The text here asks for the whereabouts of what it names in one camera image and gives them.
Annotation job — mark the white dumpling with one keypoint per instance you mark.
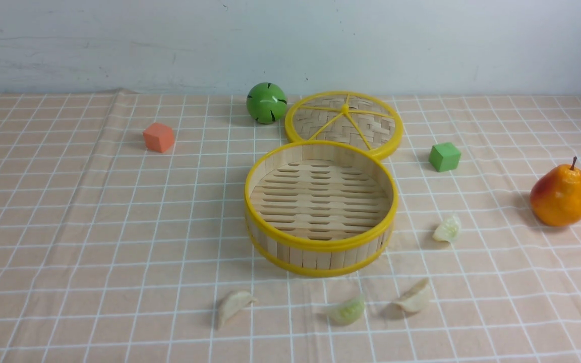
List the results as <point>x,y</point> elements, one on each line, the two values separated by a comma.
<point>415,299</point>
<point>231,304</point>

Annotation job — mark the green toy ball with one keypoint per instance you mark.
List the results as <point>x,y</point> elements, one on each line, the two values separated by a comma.
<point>266,103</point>

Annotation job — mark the pale green dumpling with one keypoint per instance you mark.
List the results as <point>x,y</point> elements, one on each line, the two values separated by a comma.
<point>448,231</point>

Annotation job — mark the bamboo steamer lid yellow rim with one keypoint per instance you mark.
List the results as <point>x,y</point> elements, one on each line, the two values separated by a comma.
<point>356,119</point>

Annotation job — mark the orange red toy pear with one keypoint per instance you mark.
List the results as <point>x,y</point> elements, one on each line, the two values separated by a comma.
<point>556,197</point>

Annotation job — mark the green foam cube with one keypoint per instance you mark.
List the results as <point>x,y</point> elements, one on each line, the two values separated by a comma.
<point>444,157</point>

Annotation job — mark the checkered beige tablecloth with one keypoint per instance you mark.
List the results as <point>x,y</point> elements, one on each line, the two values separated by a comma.
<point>110,252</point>

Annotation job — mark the bamboo steamer tray yellow rim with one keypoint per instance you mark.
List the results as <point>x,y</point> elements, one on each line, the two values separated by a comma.
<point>320,209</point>

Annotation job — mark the orange foam cube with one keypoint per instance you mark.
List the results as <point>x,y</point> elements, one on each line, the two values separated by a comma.
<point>158,137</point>

